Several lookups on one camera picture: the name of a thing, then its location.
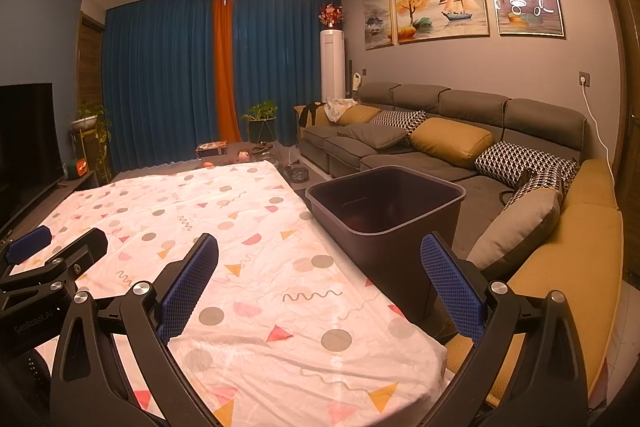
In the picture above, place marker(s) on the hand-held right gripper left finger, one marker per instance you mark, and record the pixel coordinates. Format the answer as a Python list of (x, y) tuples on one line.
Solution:
[(187, 287)]

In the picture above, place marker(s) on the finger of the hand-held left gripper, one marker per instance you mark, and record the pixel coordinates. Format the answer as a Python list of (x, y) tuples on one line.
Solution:
[(30, 244), (82, 249)]

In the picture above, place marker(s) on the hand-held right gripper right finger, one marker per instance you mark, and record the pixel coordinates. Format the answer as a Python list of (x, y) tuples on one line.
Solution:
[(452, 287)]

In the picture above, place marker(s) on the grey plastic bin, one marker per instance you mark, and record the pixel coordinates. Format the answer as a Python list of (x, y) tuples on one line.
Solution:
[(400, 267)]

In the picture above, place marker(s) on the grey television cabinet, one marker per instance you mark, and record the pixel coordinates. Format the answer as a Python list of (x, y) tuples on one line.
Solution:
[(75, 187)]

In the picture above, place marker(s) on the large grey cushion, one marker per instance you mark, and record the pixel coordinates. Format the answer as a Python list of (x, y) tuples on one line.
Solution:
[(515, 229)]

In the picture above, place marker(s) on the printed tablecloth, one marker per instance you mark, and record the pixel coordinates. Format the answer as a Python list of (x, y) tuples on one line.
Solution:
[(280, 257)]

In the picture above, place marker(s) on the black television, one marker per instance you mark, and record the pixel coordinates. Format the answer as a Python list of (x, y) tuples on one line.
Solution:
[(25, 147)]

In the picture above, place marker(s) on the potted plant on gold stand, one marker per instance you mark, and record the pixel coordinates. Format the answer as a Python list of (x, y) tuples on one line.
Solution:
[(92, 127)]

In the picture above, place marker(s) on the houndstooth cushion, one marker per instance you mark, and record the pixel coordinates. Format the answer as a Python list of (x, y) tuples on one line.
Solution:
[(400, 121), (520, 159), (542, 187)]

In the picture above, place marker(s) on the snack box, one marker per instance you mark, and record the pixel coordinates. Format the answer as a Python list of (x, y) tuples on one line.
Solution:
[(211, 149)]

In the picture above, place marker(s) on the pig figurine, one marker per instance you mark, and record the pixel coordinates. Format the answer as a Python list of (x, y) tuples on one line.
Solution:
[(243, 156)]

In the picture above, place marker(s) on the large yellow cushion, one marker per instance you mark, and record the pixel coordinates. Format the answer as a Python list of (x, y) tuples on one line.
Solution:
[(452, 142)]

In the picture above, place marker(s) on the dark ashtray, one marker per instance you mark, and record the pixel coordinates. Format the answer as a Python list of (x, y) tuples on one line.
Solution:
[(297, 174)]

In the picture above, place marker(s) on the flat grey cushion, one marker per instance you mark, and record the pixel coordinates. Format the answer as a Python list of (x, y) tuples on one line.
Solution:
[(377, 136)]

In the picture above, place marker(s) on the dark coffee table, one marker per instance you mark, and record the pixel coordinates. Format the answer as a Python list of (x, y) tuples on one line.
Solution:
[(310, 167)]

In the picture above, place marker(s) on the grey sectional sofa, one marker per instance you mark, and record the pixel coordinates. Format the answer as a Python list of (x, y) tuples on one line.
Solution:
[(470, 107)]

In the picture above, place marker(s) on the potted plant in green pot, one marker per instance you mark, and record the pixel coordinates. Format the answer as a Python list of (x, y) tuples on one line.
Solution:
[(260, 119)]

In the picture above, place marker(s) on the wooden door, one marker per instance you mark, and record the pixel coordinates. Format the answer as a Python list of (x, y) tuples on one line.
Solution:
[(620, 72), (91, 67)]

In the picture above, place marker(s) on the blue curtain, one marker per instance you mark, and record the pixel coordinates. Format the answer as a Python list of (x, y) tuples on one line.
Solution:
[(285, 57), (160, 77)]

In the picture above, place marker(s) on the small yellow cushion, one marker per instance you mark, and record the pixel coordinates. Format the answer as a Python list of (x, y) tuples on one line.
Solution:
[(359, 115)]

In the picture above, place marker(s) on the white cloth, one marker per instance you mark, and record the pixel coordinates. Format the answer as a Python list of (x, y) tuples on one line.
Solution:
[(340, 108)]

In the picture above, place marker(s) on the orange curtain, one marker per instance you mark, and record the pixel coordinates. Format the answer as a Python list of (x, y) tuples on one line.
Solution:
[(226, 62)]

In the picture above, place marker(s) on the white standing air conditioner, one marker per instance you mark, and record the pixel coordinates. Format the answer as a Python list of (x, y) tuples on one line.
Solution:
[(332, 64)]

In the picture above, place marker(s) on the small landscape painting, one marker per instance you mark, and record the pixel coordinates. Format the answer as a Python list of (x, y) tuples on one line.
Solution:
[(378, 18)]

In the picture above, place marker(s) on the artificial flower decoration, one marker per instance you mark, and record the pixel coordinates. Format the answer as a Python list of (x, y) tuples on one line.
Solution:
[(331, 16)]

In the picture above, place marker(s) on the wall socket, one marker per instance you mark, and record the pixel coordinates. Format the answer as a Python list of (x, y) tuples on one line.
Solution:
[(585, 79)]

